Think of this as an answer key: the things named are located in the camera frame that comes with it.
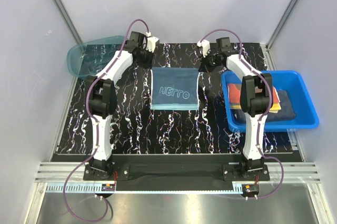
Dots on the blue plastic bin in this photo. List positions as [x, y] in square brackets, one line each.
[290, 81]

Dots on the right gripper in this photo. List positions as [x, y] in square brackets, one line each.
[204, 67]

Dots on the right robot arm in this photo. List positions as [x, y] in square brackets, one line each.
[256, 98]

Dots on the teal mesh laundry basket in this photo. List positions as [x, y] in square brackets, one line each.
[91, 57]

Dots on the black marbled table mat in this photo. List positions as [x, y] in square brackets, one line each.
[136, 129]

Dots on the teal hello towel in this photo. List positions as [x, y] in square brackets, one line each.
[174, 89]

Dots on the dark blue towel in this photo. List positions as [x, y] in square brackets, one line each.
[284, 114]

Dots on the aluminium frame rail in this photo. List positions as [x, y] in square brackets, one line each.
[294, 172]

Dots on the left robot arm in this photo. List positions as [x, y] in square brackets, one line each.
[101, 99]

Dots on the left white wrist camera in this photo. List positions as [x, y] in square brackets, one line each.
[151, 42]

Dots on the yellow towel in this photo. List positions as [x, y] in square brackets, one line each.
[274, 109]

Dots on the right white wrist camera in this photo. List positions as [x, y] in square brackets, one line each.
[205, 46]

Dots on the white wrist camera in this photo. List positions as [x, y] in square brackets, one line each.
[205, 46]
[151, 42]

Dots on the orange towel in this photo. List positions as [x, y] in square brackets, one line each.
[234, 92]

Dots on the slotted cable duct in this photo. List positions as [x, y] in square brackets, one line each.
[123, 187]

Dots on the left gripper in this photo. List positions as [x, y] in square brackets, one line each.
[148, 63]

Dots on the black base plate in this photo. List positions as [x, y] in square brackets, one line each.
[171, 158]

